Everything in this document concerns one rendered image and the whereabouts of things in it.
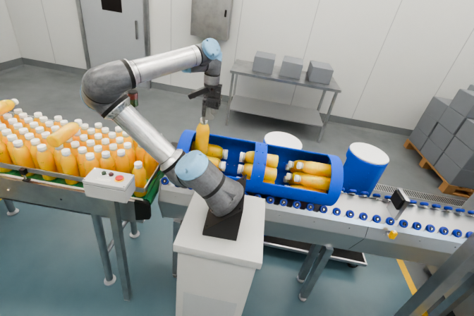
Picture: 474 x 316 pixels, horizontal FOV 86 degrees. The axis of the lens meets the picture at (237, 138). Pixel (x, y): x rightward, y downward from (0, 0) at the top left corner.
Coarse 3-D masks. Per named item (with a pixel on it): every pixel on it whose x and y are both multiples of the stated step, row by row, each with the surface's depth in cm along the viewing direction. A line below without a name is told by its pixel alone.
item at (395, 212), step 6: (396, 192) 145; (402, 192) 144; (390, 198) 150; (396, 198) 144; (402, 198) 140; (390, 204) 151; (396, 204) 143; (402, 204) 140; (390, 210) 150; (396, 210) 145; (402, 210) 142; (396, 216) 144
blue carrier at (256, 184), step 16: (224, 144) 153; (240, 144) 151; (256, 144) 137; (224, 160) 157; (256, 160) 130; (288, 160) 155; (320, 160) 152; (336, 160) 135; (240, 176) 154; (256, 176) 129; (336, 176) 129; (256, 192) 137; (272, 192) 133; (288, 192) 132; (304, 192) 130; (336, 192) 129
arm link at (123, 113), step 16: (80, 96) 87; (112, 112) 86; (128, 112) 89; (128, 128) 90; (144, 128) 91; (144, 144) 92; (160, 144) 94; (160, 160) 95; (176, 160) 95; (176, 176) 94
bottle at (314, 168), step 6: (306, 162) 137; (312, 162) 137; (318, 162) 138; (306, 168) 136; (312, 168) 135; (318, 168) 135; (324, 168) 135; (330, 168) 135; (312, 174) 138; (318, 174) 136; (324, 174) 136; (330, 174) 135
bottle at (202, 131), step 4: (200, 124) 130; (204, 124) 130; (196, 128) 132; (200, 128) 129; (204, 128) 129; (208, 128) 131; (196, 132) 132; (200, 132) 130; (204, 132) 130; (208, 132) 131; (196, 136) 133; (200, 136) 131; (204, 136) 131; (208, 136) 133; (196, 140) 133; (200, 140) 132; (204, 140) 132; (208, 140) 135; (196, 144) 134; (200, 144) 133; (204, 144) 133; (196, 148) 135; (200, 148) 134; (204, 148) 135; (204, 152) 136
